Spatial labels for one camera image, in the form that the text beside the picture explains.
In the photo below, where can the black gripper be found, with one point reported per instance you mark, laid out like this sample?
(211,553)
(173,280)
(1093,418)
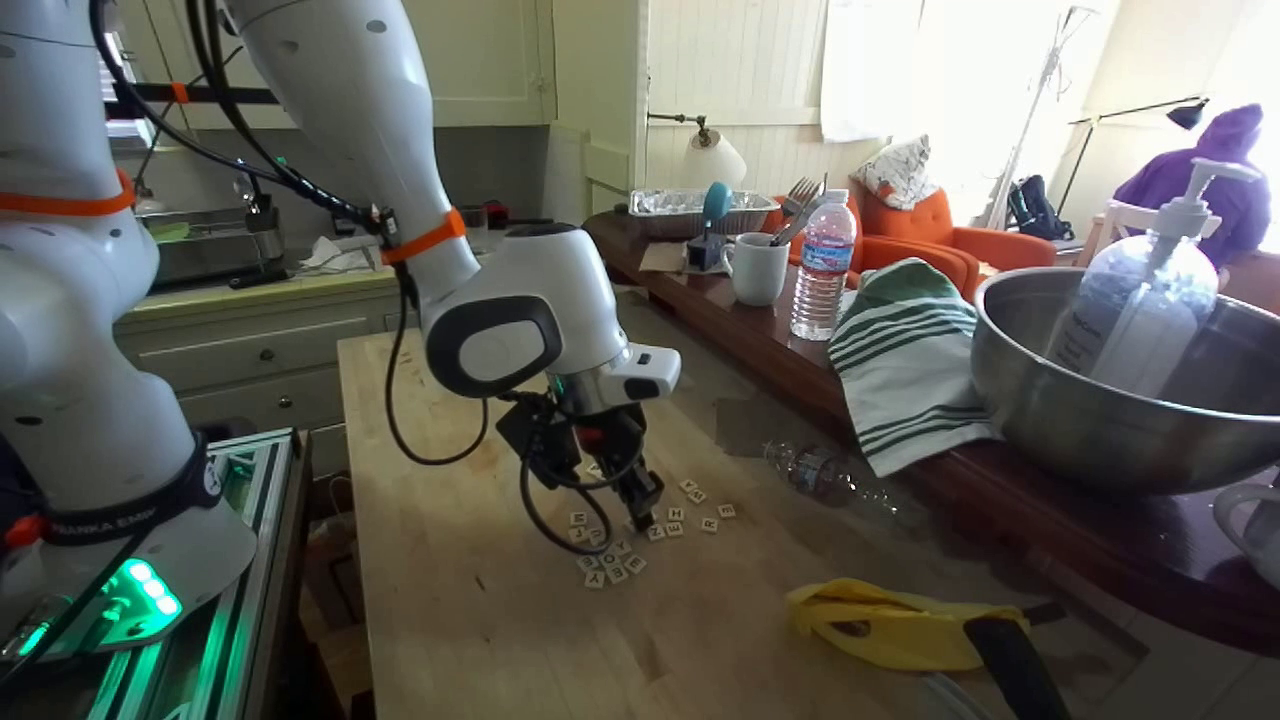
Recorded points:
(548,439)

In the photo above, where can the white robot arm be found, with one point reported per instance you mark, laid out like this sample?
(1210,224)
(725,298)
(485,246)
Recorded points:
(139,524)

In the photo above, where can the teal scoop on black base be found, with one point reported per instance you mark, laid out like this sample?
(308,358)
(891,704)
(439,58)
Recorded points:
(704,246)

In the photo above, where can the yellow banana-shaped cloth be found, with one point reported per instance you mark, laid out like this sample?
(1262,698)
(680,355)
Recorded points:
(905,629)

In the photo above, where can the white mug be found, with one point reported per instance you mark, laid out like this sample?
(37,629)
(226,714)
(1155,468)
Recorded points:
(759,267)

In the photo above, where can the green striped white towel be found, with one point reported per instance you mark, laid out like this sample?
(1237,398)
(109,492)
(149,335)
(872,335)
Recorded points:
(901,355)

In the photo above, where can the clear plastic water bottle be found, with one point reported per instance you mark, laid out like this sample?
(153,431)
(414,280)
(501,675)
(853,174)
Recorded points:
(827,262)

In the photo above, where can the white desk lamp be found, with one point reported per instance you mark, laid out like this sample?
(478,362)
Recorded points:
(704,158)

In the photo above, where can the orange cushion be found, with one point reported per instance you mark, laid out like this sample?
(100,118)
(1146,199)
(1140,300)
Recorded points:
(926,230)

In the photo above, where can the white drawer cabinet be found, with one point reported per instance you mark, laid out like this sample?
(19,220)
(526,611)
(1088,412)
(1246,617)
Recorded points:
(262,358)

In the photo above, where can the white pump dispenser bottle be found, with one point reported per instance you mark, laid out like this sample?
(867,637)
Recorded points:
(1146,298)

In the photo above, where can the large steel mixing bowl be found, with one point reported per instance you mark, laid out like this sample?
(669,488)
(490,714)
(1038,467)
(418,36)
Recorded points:
(1216,423)

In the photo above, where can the black handle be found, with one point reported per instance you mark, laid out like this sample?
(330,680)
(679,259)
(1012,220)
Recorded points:
(1017,671)

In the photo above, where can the green lit robot base rail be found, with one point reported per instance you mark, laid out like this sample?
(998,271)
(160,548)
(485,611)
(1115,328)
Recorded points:
(143,653)

